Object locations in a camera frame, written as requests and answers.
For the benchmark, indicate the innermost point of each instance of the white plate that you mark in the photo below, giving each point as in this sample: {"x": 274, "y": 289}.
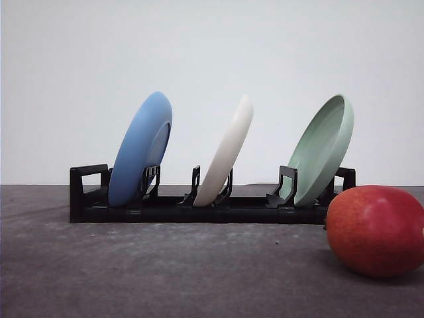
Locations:
{"x": 224, "y": 153}

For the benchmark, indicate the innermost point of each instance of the blue plate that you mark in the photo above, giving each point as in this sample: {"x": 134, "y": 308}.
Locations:
{"x": 144, "y": 145}

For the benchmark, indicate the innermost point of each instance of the green plate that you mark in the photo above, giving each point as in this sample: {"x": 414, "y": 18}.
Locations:
{"x": 320, "y": 150}

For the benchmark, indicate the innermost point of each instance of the black plastic dish rack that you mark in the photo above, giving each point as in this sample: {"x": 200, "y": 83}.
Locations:
{"x": 90, "y": 186}

